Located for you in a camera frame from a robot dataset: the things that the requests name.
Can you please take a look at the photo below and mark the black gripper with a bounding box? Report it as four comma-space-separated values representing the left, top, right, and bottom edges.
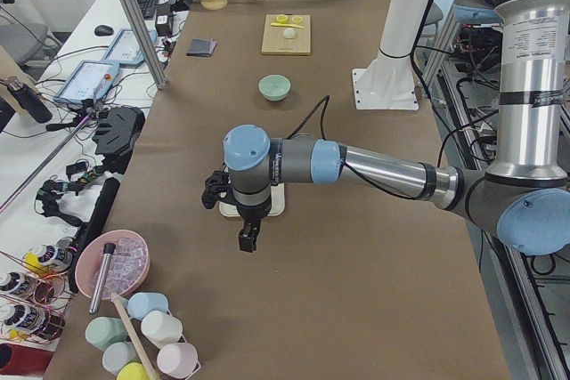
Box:
201, 170, 272, 252

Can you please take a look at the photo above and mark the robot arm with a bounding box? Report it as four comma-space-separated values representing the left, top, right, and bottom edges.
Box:
201, 0, 569, 255

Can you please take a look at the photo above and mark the pink bowl with ice cubes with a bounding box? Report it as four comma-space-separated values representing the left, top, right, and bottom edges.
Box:
75, 230, 151, 300

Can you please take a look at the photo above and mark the green bowl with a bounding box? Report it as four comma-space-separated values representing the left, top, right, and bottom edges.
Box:
258, 75, 291, 101

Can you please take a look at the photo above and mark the white rabbit tray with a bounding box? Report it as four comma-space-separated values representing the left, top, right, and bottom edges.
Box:
224, 165, 285, 216

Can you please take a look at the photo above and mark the white cup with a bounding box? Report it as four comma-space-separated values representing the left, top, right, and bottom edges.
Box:
141, 311, 183, 349

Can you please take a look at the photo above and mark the blue cup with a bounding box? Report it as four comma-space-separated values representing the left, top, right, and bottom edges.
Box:
127, 292, 169, 320

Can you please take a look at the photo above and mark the metal tube tool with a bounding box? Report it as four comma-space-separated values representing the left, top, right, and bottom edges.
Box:
88, 243, 116, 315

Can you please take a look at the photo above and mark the pink cup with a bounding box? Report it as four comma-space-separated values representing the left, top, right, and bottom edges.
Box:
157, 343, 199, 379

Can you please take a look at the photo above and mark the black gripper on side table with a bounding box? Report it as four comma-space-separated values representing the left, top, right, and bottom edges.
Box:
45, 105, 147, 163

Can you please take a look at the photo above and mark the wooden stick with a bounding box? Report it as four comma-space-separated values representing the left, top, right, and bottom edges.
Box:
110, 293, 159, 380

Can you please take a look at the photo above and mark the green cup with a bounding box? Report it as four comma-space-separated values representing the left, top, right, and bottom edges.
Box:
85, 317, 127, 352

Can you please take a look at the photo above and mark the pale grey cup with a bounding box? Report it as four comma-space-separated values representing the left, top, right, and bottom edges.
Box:
102, 342, 138, 376

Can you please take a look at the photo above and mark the yellow cup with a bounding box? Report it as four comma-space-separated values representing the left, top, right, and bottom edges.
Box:
117, 362, 150, 380

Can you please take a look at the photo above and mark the grey folded cloth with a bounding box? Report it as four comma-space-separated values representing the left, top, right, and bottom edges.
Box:
186, 38, 217, 57

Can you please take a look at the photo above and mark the bamboo cutting board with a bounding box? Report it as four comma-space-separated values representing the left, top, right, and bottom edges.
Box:
261, 14, 312, 56

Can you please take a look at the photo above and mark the yellow knife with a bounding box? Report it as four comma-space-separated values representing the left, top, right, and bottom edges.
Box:
270, 21, 305, 29

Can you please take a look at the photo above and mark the teach pendant tablet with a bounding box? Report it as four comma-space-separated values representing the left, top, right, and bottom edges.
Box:
53, 61, 120, 105
102, 28, 144, 67

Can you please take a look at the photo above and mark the black mouse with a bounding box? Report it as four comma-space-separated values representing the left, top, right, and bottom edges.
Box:
94, 25, 114, 36

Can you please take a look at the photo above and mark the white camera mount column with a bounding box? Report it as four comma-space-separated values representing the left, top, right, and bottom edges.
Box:
352, 0, 430, 110

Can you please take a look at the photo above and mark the aluminium frame post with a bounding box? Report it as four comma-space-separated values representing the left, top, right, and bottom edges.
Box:
119, 0, 167, 90

